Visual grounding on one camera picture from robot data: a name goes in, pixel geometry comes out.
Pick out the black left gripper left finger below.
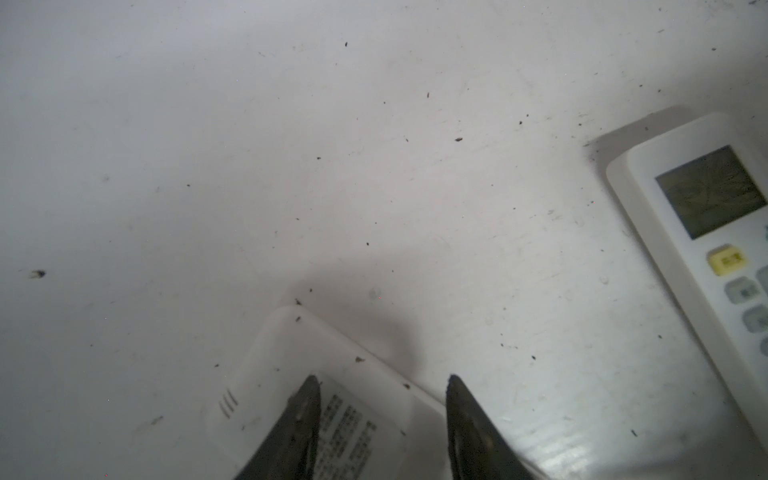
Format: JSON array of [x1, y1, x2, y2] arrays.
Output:
[[235, 375, 321, 480]]

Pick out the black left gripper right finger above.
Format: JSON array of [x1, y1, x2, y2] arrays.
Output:
[[445, 374, 534, 480]]

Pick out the white remote control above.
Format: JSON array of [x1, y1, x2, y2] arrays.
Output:
[[206, 306, 454, 479], [606, 113, 767, 445]]

